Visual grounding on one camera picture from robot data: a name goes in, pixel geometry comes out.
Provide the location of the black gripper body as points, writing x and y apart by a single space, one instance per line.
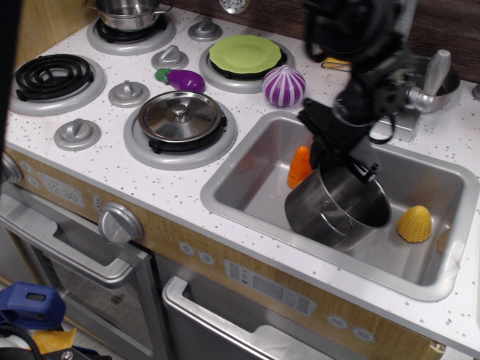
333 125

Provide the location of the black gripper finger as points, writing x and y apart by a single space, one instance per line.
321 155
364 166

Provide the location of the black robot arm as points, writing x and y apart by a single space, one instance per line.
372 37

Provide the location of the silver sink basin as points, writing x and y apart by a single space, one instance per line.
250 188

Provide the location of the stainless steel pot lid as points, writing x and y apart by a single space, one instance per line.
179 116

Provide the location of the small steel pot on burner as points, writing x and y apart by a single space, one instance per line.
130 15

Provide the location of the orange toy carrot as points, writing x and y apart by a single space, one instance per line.
300 167

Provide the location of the purple striped toy onion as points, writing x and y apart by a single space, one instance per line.
283 86

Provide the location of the yellow toy corn piece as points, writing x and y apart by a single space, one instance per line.
415 225

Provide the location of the silver toy faucet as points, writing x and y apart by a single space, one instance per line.
433 83

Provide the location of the green toy plate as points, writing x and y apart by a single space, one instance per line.
245 54

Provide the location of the purple toy eggplant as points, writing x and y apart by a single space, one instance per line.
185 80

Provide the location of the silver slotted spoon head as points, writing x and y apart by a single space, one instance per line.
234 7

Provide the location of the grey stove knob back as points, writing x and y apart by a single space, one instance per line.
206 30

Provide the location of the grey stove knob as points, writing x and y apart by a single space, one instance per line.
171 57
128 94
206 30
77 135

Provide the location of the grey stove knob upper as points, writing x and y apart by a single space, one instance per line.
171 57

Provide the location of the grey stove knob middle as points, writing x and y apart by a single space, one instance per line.
128 94

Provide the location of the silver oven knob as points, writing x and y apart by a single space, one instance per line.
118 225

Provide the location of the grey stove knob front left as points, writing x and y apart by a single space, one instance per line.
77 135

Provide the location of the black coil burner left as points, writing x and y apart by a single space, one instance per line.
52 77

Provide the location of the yellow cloth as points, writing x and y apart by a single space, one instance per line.
50 341

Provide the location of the blue clamp tool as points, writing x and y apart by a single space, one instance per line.
32 307

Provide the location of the dishwasher door with handle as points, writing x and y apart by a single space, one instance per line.
211 322

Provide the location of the oven door with handle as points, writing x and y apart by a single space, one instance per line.
109 289

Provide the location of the black camera frame bar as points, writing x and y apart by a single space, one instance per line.
11 12

